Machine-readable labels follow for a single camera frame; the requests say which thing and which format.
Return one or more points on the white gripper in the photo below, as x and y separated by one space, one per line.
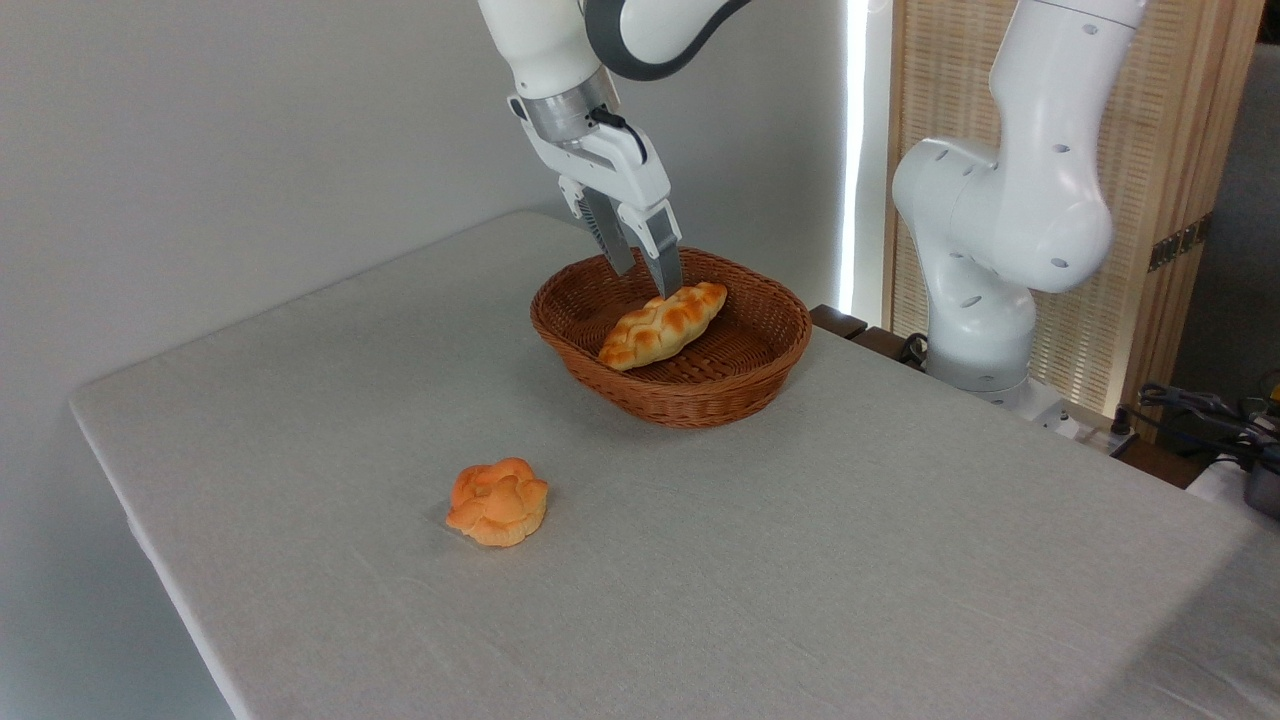
615 170

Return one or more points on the long braided bread loaf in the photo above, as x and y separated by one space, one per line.
660 325

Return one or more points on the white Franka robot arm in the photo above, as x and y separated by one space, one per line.
1010 200

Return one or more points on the brown wicker basket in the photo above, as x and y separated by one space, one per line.
720 385

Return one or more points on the round orange bread bun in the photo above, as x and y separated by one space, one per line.
498 502

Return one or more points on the dark wooden block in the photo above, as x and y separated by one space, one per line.
838 320

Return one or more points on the grey tablecloth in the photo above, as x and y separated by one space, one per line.
800 560

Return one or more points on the dark metal screen hinge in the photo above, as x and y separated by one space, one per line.
1180 243

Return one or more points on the wooden slatted folding screen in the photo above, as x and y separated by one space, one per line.
1180 130

